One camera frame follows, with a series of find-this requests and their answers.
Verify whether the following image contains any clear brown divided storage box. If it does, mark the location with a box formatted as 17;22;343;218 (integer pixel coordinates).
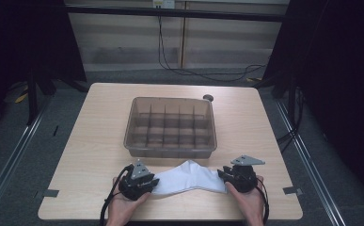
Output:
123;96;218;159

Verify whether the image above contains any black metal stand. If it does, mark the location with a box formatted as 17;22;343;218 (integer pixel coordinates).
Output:
25;67;58;126
272;74;298;126

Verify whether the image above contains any yellow floor marker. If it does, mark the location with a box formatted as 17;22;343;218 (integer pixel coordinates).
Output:
14;86;29;104

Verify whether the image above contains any left hand-held gripper cable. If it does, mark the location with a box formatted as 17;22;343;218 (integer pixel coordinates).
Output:
99;164;135;226

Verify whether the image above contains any dark curtain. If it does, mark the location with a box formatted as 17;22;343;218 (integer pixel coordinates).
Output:
0;0;88;139
262;0;364;202

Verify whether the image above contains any right hand-held gripper cable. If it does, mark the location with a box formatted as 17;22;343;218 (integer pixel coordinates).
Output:
256;177;270;226

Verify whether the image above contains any black horizontal bar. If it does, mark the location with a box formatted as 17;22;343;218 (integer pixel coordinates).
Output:
65;4;286;23

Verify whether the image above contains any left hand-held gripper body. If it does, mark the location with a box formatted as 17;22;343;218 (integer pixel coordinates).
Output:
118;159;156;202

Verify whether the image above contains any black cable on floor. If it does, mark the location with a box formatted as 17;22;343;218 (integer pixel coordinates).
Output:
157;14;268;84

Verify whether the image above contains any bundle of black cables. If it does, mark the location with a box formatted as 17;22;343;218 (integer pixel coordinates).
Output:
277;88;306;154

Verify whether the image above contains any metal floor rail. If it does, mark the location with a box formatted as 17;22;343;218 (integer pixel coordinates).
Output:
275;100;347;226
0;93;51;220

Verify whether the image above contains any white wall outlet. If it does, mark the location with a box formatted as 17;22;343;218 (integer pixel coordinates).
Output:
151;0;176;9

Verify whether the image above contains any person's left hand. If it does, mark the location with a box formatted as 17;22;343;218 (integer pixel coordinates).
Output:
106;177;150;226

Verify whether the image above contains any grey tape strip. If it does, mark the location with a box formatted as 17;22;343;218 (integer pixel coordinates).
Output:
282;186;304;196
42;188;60;199

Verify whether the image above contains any hand-held gripper cable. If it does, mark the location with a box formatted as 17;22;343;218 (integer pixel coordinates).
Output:
256;177;270;226
99;164;135;226

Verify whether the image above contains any person's right hand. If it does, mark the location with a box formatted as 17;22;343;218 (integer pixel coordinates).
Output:
225;176;265;226

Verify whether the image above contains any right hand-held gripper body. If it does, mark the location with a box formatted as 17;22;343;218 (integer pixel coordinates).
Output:
226;154;266;193

